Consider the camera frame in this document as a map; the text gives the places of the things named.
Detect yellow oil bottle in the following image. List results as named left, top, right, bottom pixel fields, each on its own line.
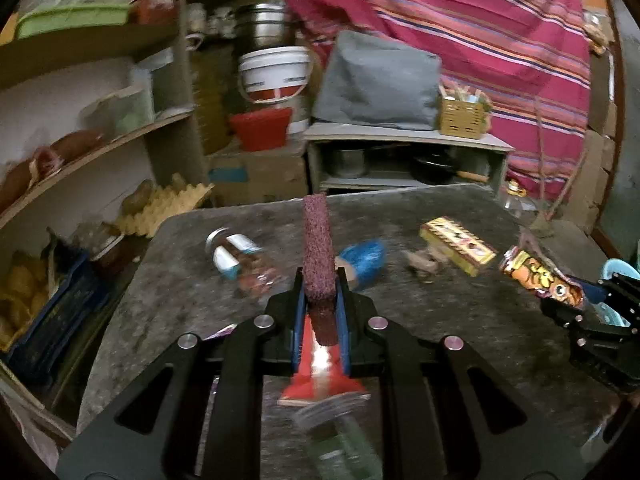
left=192, top=45, right=236, bottom=153

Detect yellow red cardboard box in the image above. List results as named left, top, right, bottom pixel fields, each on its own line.
left=419, top=216, right=498, bottom=277

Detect cardboard sheets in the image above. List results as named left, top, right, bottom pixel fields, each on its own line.
left=575, top=0, right=626, bottom=241

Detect black pan wooden handle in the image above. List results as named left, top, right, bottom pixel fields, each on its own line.
left=412, top=152, right=491, bottom=186

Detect clear plastic container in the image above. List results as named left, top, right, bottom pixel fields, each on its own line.
left=82, top=72, right=156, bottom=136

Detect light blue plastic basket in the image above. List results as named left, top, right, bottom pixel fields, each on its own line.
left=597, top=258, right=640, bottom=328

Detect clear bottle yellow label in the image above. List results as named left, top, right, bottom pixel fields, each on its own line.
left=501, top=180, right=538, bottom=216

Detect brown jar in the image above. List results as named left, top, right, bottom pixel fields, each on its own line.
left=87, top=232, right=126, bottom=271

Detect white bucket red label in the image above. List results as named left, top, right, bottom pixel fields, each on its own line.
left=237, top=46, right=313, bottom=106

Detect brown sweet potato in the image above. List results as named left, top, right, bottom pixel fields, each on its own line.
left=0, top=160, right=38, bottom=211
left=50, top=129, right=106, bottom=161

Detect green plastic tray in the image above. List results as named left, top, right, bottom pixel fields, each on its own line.
left=15, top=2, right=133, bottom=38

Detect low grey cabinet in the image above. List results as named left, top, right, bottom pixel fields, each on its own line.
left=302, top=122, right=516, bottom=196

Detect maroon red snack packet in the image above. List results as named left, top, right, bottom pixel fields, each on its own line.
left=277, top=194, right=371, bottom=408

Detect small metal pot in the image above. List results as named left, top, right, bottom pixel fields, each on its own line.
left=327, top=147, right=368, bottom=180

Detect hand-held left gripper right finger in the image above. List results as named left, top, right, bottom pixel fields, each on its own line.
left=335, top=275, right=586, bottom=480

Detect red plastic basin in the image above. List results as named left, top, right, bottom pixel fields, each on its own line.
left=228, top=107, right=294, bottom=152

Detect blue crumpled wrapper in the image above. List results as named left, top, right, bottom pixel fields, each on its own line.
left=335, top=240, right=387, bottom=288

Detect yellow egg tray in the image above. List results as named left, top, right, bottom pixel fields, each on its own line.
left=117, top=172, right=216, bottom=238

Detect white mug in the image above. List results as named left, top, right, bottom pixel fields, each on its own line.
left=185, top=2, right=211, bottom=51

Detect orange snack packet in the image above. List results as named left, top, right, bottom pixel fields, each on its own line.
left=500, top=242, right=587, bottom=311

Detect grey cushion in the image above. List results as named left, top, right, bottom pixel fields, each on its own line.
left=312, top=30, right=443, bottom=131

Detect clear printed wrapper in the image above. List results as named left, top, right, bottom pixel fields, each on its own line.
left=237, top=255, right=286, bottom=301

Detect red plastic basket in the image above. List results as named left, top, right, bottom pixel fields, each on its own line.
left=131, top=0, right=181, bottom=25

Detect steel pot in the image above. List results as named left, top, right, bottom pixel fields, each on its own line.
left=235, top=2, right=293, bottom=51

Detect blue plastic crate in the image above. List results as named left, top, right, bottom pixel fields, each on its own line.
left=0, top=240, right=111, bottom=391

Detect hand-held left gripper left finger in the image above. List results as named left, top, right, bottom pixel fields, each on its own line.
left=55, top=267, right=308, bottom=480

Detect glass jar with label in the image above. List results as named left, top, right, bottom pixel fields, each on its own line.
left=205, top=227, right=263, bottom=281

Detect brown crumpled paper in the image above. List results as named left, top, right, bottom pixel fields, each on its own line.
left=404, top=247, right=443, bottom=278

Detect pink striped cloth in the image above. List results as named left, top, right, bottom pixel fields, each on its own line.
left=277, top=0, right=593, bottom=201

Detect yellow utensil holder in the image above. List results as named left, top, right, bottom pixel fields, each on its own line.
left=439, top=97, right=488, bottom=140

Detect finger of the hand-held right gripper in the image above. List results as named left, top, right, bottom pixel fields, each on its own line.
left=580, top=272, right=640, bottom=321
left=539, top=297, right=588, bottom=333

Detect wooden shelf unit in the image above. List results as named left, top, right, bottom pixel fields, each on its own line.
left=0, top=0, right=216, bottom=241

